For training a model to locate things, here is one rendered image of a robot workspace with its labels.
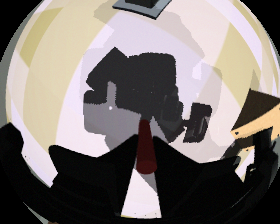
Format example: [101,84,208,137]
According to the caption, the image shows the dark red peg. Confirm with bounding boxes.
[136,119,157,175]

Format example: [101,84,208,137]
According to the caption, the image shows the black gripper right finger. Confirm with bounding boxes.
[152,136,241,217]

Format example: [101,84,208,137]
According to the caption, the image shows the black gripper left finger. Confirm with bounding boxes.
[48,135,139,216]

